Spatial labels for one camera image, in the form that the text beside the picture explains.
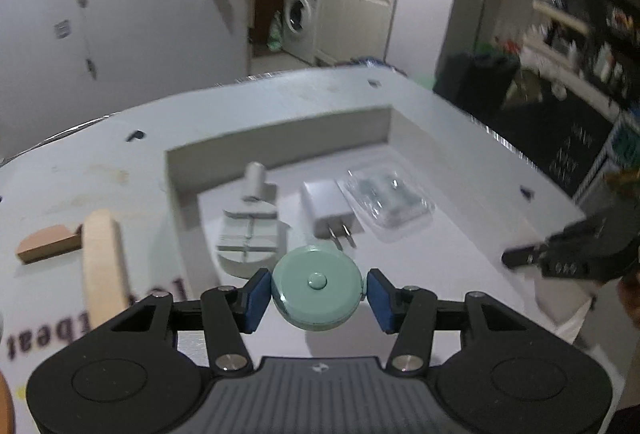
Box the mint green tape measure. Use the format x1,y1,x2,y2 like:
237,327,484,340
271,246,366,331

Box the wooden stick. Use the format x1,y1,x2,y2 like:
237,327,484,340
81,209,129,329

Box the grey watch link remover tool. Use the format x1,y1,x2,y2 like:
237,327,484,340
216,162,281,279

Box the white shallow cardboard box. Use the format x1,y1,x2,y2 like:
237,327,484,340
165,107,591,341

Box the clear plastic blister pack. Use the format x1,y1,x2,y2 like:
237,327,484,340
338,163,436,243

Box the green plastic bag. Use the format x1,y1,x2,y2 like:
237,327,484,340
267,10,283,53

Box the white kitchen cabinets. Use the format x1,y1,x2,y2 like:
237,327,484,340
314,0,395,66

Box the white washing machine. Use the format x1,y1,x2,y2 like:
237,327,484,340
282,0,320,64

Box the white usb wall charger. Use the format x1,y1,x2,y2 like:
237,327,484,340
300,180,356,251

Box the white wall outlet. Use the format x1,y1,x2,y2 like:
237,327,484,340
54,20,70,38

